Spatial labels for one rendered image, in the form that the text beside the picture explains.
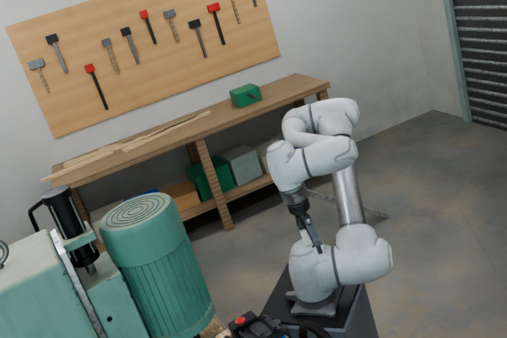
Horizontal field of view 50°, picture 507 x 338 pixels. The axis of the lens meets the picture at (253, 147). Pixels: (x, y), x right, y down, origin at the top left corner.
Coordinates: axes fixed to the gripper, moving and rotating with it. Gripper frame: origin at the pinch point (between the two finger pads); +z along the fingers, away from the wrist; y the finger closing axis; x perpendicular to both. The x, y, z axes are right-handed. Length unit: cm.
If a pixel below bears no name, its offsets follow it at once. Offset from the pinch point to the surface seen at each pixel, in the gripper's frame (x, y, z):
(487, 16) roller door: 230, -212, -1
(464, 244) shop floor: 105, -99, 95
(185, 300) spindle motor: -42, 56, -34
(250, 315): -29.8, 29.3, -6.4
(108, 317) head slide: -58, 59, -40
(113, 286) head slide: -54, 58, -45
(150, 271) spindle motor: -46, 57, -45
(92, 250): -55, 54, -53
